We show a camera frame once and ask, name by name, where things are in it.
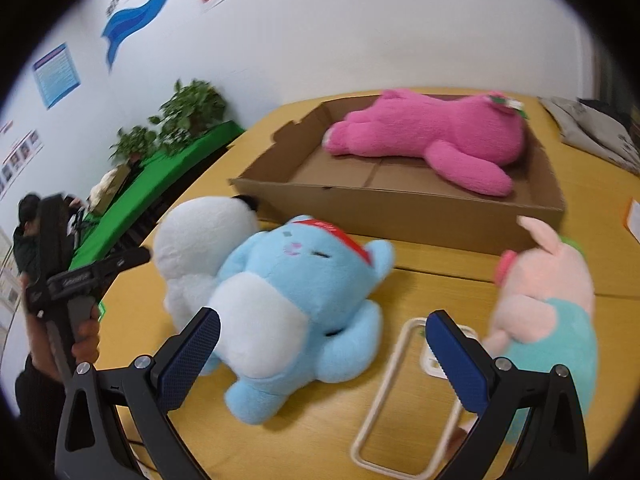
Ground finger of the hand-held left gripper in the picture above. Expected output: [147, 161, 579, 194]
[92, 246, 152, 287]

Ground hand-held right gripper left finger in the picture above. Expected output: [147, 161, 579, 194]
[54, 305, 221, 480]

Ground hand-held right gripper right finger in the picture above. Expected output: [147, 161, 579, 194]
[426, 309, 587, 480]

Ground white plush toy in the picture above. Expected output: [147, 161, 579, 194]
[152, 194, 262, 332]

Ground cream plastic frame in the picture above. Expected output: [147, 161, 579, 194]
[350, 317, 482, 473]

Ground pink pig plush teal clothes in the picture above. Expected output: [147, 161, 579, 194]
[457, 216, 599, 445]

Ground blue plush toy red headband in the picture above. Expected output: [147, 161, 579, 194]
[207, 215, 397, 427]

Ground brown cardboard box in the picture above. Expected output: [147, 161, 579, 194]
[228, 91, 566, 257]

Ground magenta bear plush toy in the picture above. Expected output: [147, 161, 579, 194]
[322, 88, 529, 199]

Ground person's left forearm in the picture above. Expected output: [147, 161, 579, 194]
[13, 355, 67, 423]

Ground person's left hand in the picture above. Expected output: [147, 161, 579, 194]
[25, 302, 102, 385]

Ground brown paper bag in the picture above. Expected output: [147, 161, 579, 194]
[89, 165, 132, 214]

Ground green table cover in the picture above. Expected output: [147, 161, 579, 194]
[67, 120, 246, 272]

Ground small potted green plant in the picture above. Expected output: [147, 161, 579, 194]
[110, 125, 159, 167]

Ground large potted green plant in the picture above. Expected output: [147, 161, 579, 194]
[149, 79, 229, 147]

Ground white pouch orange edge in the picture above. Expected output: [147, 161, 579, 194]
[623, 199, 640, 242]

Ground beige printed tote bag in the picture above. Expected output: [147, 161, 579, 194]
[538, 96, 640, 177]

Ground dark glass cabinet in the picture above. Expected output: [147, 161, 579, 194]
[594, 45, 640, 113]

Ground photo wall notice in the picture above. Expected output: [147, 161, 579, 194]
[0, 129, 44, 197]

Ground blue framed wall notice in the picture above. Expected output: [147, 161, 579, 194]
[32, 42, 82, 110]

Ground blue wave wall decal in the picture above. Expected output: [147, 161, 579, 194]
[101, 0, 197, 74]

